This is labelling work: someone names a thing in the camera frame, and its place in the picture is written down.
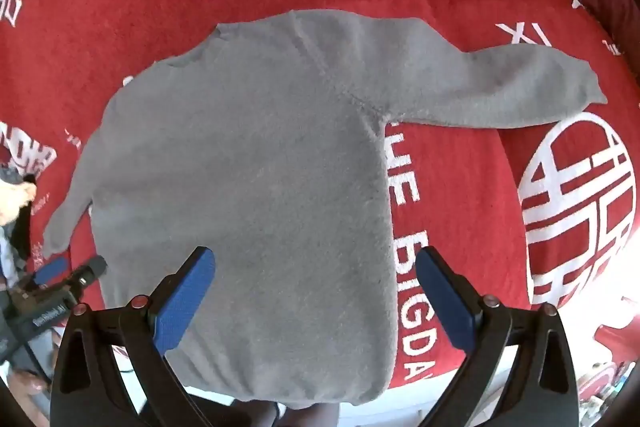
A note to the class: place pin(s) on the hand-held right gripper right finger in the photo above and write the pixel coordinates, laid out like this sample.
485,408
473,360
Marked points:
446,302

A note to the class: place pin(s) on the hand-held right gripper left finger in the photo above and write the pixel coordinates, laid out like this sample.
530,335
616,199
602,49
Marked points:
186,302

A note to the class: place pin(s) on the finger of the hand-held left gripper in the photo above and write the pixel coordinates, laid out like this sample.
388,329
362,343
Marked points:
51,270
87,273

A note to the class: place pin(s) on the grey sweater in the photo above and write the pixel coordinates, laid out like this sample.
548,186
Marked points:
250,157

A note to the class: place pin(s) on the tan fluffy object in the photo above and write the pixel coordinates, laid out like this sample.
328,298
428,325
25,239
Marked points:
15,202

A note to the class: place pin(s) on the colourful clutter pile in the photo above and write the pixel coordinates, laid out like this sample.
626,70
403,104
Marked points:
602,384

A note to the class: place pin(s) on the red printed pillow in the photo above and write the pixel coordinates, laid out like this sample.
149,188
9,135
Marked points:
617,12

